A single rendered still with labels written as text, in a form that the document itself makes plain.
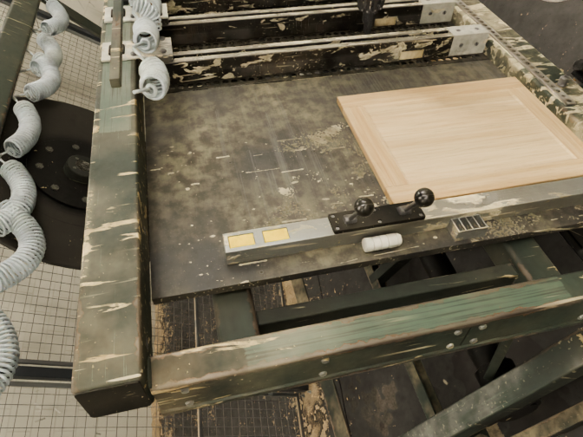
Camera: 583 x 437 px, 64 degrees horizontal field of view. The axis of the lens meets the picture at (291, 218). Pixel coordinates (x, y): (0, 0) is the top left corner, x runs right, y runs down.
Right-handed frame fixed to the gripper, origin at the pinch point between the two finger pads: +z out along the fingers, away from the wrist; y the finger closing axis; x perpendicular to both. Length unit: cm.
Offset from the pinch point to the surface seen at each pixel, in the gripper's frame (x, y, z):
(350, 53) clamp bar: 12.4, 9.5, 3.3
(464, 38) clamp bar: 12.6, -28.5, 2.2
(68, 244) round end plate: 38, 102, 41
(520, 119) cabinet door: 50, -27, 7
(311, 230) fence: 79, 40, 4
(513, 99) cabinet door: 41, -30, 7
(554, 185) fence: 78, -18, 4
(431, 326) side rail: 105, 26, 3
